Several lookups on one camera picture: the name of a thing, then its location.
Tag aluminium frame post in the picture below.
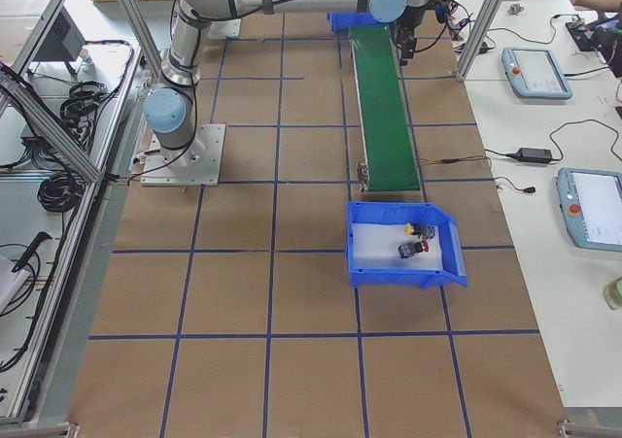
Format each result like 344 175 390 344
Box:
455 0 502 82

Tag red mushroom push button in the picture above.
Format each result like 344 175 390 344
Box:
397 240 430 259

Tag black power adapter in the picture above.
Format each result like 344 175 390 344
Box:
516 148 554 164

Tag yellow push button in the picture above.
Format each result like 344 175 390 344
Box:
405 222 436 240

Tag white foam pad right bin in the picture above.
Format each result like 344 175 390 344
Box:
352 223 442 270

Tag blue plastic bin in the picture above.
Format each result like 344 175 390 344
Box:
347 201 468 288
327 13 384 33

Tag red black conveyor wire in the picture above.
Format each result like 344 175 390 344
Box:
418 155 492 167

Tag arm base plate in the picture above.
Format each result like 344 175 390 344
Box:
208 19 242 40
138 123 225 186

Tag teach pendant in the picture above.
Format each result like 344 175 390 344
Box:
501 48 572 100
556 167 621 253

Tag grey control box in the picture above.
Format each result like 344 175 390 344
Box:
33 7 86 76

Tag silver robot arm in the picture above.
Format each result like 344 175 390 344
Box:
161 0 433 89

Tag lower teach pendant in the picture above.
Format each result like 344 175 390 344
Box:
556 167 621 253

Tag person forearm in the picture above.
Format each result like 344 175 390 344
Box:
570 0 622 13

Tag upper teach pendant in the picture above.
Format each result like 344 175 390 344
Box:
501 48 572 100

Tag coiled black cables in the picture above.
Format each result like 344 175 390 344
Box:
58 81 110 128

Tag green conveyor belt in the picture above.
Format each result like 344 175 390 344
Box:
350 25 421 192

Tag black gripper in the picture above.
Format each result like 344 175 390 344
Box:
397 0 431 65

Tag right blue plastic bin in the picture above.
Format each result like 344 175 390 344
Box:
347 201 468 288

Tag left blue plastic bin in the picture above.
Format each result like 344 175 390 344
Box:
327 13 384 33

